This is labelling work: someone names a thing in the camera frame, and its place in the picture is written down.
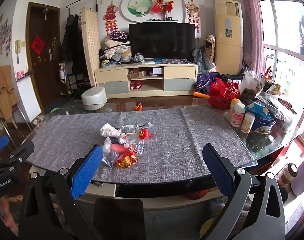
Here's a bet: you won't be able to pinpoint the pink curtain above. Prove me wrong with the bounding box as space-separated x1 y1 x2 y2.
237 0 265 77

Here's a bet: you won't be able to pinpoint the wall photo collage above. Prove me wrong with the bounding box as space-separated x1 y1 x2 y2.
0 17 12 67

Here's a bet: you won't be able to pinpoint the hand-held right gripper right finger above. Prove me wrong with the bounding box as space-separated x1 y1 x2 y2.
202 144 286 240

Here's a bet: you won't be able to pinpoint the black trash bin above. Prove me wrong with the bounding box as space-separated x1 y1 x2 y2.
93 197 145 240

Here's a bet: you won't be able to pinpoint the white pink candy wrapper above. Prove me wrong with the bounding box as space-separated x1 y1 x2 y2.
119 134 137 148

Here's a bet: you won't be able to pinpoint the pink hanging decoration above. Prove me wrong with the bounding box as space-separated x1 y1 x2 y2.
185 0 200 34

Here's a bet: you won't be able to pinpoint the pile of snack packets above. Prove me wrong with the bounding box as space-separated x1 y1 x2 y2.
257 66 297 120

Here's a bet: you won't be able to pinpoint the red diamond door paper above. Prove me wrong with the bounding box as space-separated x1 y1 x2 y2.
30 35 45 55

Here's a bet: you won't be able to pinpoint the brown box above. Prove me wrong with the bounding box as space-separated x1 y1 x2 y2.
127 70 146 79

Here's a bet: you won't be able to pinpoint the beige television cabinet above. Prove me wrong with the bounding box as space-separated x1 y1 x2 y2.
94 61 199 98

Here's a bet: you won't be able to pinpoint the window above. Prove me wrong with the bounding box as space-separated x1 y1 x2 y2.
253 0 304 130

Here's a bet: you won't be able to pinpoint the blue round tin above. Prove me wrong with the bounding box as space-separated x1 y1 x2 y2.
251 116 277 138

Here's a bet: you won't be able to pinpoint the red fish hanging decoration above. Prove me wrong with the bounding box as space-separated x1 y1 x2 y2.
103 1 121 37

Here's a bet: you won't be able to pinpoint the white bottle pink label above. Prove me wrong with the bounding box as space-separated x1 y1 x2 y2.
230 103 246 127

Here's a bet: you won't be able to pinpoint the small grey woven table mat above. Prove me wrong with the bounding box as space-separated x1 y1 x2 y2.
181 106 255 170

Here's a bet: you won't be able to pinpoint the beige folding screen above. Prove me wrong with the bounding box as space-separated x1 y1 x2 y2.
81 7 101 88

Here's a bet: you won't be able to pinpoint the gold foil wrapper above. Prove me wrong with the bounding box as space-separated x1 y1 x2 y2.
116 154 139 170

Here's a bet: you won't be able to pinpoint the basketball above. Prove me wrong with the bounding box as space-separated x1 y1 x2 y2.
183 189 209 200

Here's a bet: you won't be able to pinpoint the clear bag dark contents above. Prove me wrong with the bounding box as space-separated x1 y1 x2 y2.
239 69 265 103

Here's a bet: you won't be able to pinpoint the red plastic cone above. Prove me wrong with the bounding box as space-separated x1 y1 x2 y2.
111 143 137 155

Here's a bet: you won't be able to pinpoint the red round plastic toy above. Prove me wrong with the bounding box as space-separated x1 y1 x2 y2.
124 129 155 141

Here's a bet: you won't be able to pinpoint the white bottle orange label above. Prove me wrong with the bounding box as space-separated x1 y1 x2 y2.
241 112 256 133

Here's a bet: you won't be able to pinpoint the white tissue paper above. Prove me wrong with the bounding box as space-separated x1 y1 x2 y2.
100 123 122 138

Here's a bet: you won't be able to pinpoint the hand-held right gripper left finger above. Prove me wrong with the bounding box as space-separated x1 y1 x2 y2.
19 145 103 240

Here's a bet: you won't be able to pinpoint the cardboard boxes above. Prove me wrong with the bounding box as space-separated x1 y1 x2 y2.
204 34 216 63

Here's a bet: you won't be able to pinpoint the round white wall picture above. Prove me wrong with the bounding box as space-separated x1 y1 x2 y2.
121 0 159 22

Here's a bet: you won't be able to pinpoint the purple cloth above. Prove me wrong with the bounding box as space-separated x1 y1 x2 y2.
195 71 221 94

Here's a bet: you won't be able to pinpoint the lavender stool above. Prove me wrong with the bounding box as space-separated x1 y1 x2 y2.
291 155 304 197

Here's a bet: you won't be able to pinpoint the large grey woven table mat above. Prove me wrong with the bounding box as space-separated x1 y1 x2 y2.
25 108 214 180

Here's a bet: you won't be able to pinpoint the dark hanging coats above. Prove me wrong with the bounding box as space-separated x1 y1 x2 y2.
60 14 86 80

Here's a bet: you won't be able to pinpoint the orange foam tube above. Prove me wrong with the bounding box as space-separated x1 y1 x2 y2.
193 91 210 100

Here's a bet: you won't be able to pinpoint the white torn sachet wrapper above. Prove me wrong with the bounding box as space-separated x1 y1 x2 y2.
120 122 153 133

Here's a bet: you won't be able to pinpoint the metal leg chair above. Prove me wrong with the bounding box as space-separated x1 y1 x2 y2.
0 100 32 140

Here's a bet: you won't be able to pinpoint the white round stool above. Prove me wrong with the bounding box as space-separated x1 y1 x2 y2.
81 86 108 111

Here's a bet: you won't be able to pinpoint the dark brown door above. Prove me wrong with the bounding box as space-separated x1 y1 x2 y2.
25 2 65 114

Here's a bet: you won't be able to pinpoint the black shoe rack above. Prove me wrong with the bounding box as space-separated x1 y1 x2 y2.
67 74 91 98

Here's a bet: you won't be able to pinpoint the pink child bag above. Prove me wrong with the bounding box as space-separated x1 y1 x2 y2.
58 62 67 83

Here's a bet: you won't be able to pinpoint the clear plastic wrapper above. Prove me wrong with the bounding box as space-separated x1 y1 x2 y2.
102 137 117 168

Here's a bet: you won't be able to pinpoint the white bottle yellow label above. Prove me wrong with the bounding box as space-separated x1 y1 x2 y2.
228 98 242 118

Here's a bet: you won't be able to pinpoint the pile of clothes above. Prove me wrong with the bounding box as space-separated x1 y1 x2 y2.
99 31 132 63

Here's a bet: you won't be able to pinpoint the red openwork basket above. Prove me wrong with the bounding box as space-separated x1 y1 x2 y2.
207 78 240 110

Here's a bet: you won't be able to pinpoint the black flat television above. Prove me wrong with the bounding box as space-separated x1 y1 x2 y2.
128 22 196 60

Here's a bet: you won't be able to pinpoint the brown thermos flask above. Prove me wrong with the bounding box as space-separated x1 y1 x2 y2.
276 163 298 203

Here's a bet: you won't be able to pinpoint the brown fleece robe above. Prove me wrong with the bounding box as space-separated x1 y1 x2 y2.
0 65 20 120

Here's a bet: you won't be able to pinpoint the beige standing air conditioner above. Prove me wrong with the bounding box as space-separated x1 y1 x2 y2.
214 0 244 75

